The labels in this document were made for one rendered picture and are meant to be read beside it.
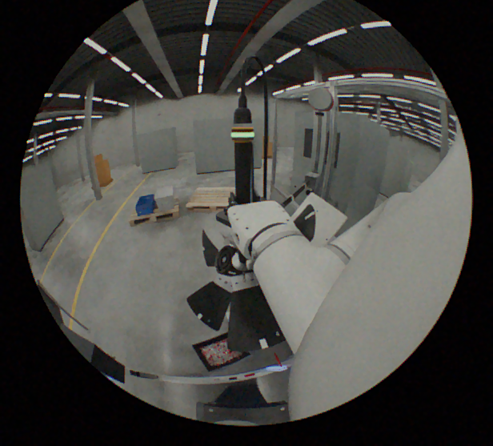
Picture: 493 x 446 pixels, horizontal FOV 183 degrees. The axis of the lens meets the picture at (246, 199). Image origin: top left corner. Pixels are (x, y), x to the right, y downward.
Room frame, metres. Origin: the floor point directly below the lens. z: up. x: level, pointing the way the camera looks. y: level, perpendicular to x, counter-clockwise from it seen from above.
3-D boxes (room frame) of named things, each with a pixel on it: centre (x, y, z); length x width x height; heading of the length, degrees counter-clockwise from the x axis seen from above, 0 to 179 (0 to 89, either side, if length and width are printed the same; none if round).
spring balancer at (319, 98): (0.88, -0.44, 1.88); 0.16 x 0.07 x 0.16; 52
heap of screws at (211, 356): (0.08, 0.12, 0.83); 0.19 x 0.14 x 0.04; 123
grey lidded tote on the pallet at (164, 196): (2.81, 1.77, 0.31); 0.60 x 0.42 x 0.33; 24
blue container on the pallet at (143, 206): (2.61, 2.24, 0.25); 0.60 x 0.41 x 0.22; 24
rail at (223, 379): (-0.06, 0.00, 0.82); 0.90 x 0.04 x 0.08; 107
